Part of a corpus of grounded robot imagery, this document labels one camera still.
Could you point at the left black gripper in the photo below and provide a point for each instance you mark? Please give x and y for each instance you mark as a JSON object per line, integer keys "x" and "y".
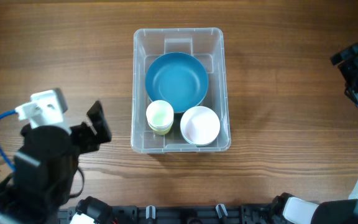
{"x": 93, "y": 139}

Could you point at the cream plastic cup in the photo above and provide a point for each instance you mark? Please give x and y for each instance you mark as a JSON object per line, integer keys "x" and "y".
{"x": 160, "y": 115}

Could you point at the yellow plastic cup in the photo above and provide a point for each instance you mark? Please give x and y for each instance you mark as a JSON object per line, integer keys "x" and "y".
{"x": 161, "y": 131}

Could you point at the dark blue plate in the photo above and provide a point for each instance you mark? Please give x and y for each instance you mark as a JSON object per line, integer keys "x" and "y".
{"x": 177, "y": 78}

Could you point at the pink plastic bowl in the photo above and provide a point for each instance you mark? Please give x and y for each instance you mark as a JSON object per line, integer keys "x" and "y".
{"x": 199, "y": 125}

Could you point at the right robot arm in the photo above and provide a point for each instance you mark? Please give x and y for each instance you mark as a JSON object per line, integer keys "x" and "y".
{"x": 290, "y": 209}

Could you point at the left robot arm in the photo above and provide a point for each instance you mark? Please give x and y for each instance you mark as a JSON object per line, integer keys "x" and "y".
{"x": 45, "y": 167}

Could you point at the clear plastic storage container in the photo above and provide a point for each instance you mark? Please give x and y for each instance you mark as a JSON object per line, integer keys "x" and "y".
{"x": 205, "y": 44}

